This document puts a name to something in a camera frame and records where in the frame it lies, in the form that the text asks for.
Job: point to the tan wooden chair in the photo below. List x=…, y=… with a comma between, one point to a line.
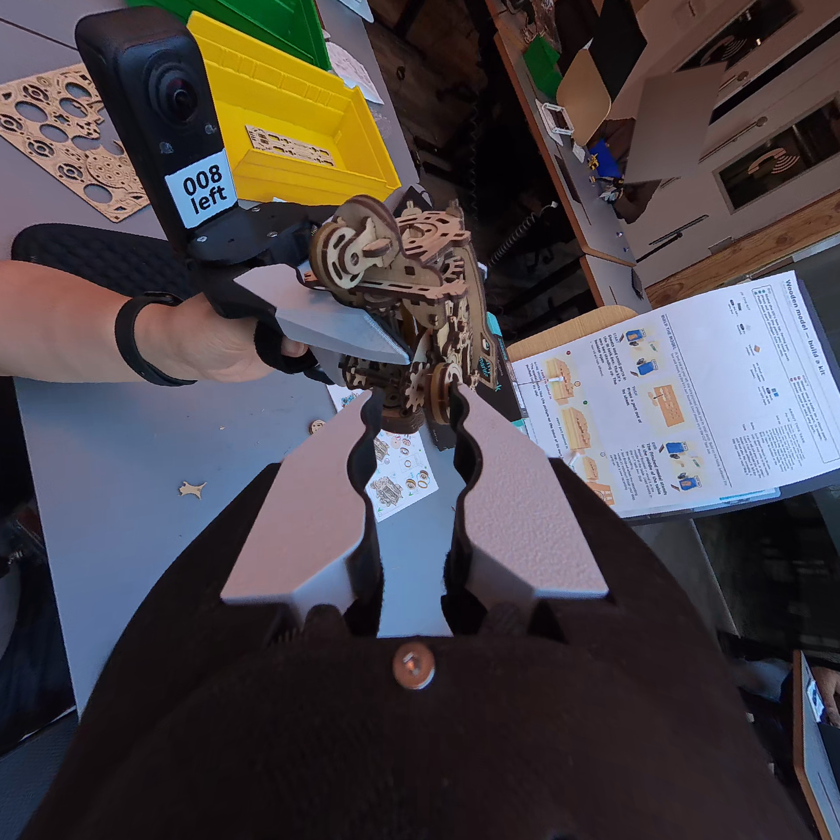
x=584, y=92

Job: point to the green plastic bin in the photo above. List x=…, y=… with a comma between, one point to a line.
x=262, y=19

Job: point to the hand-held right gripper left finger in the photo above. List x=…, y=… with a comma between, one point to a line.
x=302, y=525

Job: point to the wooden mechanical model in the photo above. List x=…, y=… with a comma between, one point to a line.
x=407, y=275

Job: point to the white paper sheet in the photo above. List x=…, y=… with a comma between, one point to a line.
x=351, y=69

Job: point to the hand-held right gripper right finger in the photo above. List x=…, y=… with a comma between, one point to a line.
x=525, y=525

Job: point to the large printed instruction sheet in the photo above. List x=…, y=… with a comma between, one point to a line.
x=689, y=407

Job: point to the small wooden cut-out piece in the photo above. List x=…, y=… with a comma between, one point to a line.
x=192, y=489

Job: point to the small illustrated booklet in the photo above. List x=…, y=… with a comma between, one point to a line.
x=401, y=476

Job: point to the person's left hand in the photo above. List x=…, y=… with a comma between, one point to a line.
x=216, y=341

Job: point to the yellow plastic bin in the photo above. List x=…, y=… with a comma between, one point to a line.
x=289, y=85

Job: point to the black power adapter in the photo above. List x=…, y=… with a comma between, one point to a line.
x=412, y=197

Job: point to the black wristband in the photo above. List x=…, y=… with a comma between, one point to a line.
x=128, y=341

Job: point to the long grey desk wooden edge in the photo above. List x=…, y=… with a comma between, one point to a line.
x=577, y=190

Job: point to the light plywood board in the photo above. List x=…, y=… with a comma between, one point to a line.
x=577, y=328

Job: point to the small grey desk wooden edge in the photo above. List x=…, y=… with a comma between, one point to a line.
x=817, y=774

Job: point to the black and teal kit box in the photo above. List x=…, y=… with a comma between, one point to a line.
x=505, y=367

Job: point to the person's left forearm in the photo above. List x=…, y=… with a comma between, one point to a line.
x=59, y=321

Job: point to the green box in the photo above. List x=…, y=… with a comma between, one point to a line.
x=541, y=59

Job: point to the large laser-cut wooden sheet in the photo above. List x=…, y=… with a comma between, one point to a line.
x=59, y=144

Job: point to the small wooden part sheet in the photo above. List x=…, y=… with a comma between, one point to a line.
x=289, y=145

